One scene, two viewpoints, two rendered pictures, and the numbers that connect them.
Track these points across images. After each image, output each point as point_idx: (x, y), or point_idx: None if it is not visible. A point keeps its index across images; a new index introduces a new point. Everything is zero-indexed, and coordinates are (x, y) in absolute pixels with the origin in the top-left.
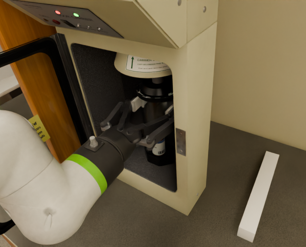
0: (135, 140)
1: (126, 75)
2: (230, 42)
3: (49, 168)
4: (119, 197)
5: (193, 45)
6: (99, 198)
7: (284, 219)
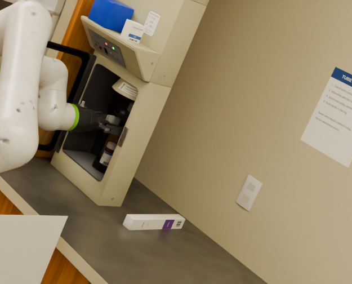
0: (99, 123)
1: (112, 106)
2: (196, 132)
3: (65, 93)
4: (57, 178)
5: (152, 86)
6: (42, 171)
7: (158, 238)
